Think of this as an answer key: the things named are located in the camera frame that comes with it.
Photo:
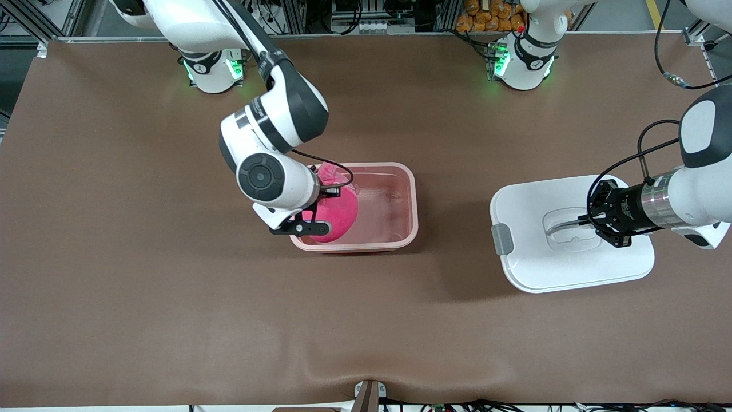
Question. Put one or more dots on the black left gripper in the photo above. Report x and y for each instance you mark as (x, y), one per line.
(619, 212)

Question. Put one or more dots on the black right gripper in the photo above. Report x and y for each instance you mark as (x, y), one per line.
(322, 193)

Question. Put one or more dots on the pink plush toy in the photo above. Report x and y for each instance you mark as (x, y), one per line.
(343, 217)

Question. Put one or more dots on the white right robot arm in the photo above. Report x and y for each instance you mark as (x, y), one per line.
(269, 177)

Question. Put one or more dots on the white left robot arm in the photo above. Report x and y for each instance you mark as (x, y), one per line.
(703, 194)

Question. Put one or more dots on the pink plastic box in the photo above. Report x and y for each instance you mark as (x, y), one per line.
(389, 206)

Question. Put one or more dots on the brown table mat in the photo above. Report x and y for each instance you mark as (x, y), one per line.
(366, 320)

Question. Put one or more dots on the white connector block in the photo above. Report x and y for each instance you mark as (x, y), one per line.
(374, 27)

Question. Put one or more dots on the orange packets pile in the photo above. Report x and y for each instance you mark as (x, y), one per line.
(486, 23)

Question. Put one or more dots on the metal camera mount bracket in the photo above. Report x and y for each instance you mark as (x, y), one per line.
(369, 397)

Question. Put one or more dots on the aluminium frame strut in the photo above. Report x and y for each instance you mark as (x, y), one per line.
(695, 35)
(34, 20)

